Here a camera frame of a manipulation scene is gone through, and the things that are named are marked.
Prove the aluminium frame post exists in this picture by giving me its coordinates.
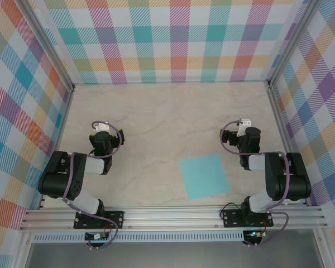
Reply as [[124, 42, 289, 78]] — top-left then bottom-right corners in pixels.
[[265, 0, 324, 90], [16, 0, 76, 92]]

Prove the purple cable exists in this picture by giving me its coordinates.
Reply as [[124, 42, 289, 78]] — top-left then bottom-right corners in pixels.
[[63, 120, 123, 250], [219, 120, 291, 248]]

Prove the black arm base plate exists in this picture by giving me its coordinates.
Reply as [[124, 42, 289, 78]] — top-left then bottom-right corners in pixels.
[[74, 210, 125, 229], [222, 209, 274, 228]]

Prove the aluminium side rail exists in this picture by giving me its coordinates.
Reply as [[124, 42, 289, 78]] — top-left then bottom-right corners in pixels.
[[37, 85, 76, 210], [266, 80, 310, 207]]

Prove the perforated grey cable duct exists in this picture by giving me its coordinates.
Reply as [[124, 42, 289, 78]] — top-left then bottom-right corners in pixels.
[[32, 233, 245, 243]]

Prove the long aluminium mounting rail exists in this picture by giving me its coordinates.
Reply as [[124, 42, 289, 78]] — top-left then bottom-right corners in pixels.
[[19, 205, 329, 231]]

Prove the teal paper sheet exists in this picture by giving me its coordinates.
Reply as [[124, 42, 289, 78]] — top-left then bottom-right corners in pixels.
[[180, 153, 231, 200]]

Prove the grey metal panel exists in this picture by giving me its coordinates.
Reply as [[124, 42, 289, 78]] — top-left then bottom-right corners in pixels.
[[25, 242, 324, 268]]

